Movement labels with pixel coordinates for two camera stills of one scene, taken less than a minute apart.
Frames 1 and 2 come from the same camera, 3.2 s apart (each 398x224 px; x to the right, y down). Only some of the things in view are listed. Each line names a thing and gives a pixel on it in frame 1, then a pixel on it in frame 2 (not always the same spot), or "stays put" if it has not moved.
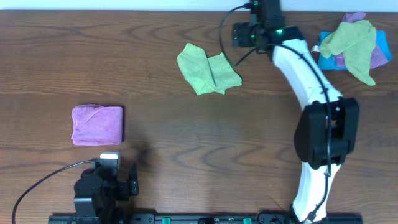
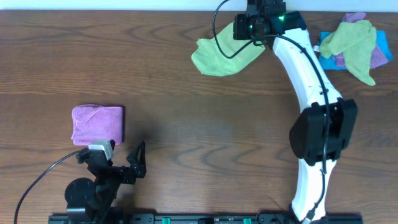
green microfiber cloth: [207, 74] -> [211, 60]
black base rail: [223, 218] stays put
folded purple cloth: [96, 124] stays put
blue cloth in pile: [325, 63] stays put
